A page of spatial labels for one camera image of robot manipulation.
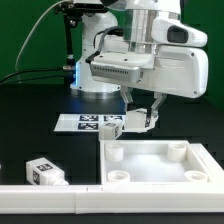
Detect white sheet with tags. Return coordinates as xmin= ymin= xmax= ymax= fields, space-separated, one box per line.
xmin=53 ymin=113 xmax=148 ymax=133

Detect black cables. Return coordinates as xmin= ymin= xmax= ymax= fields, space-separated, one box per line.
xmin=0 ymin=66 xmax=68 ymax=86

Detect white cable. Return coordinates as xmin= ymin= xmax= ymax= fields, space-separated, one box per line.
xmin=14 ymin=0 xmax=72 ymax=84

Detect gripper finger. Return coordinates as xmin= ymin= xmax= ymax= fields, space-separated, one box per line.
xmin=120 ymin=86 xmax=133 ymax=111
xmin=150 ymin=92 xmax=167 ymax=124

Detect white square tabletop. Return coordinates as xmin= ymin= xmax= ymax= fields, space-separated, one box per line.
xmin=100 ymin=140 xmax=210 ymax=184

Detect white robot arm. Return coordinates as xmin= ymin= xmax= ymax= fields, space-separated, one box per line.
xmin=86 ymin=0 xmax=208 ymax=117

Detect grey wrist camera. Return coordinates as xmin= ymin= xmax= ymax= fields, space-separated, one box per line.
xmin=86 ymin=52 xmax=155 ymax=83

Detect black camera stand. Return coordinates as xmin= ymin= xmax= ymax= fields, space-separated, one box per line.
xmin=54 ymin=0 xmax=107 ymax=86

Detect white L-shaped fence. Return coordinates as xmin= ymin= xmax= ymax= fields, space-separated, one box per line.
xmin=0 ymin=143 xmax=224 ymax=214

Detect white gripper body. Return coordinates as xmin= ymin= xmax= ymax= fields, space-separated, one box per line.
xmin=126 ymin=16 xmax=208 ymax=98

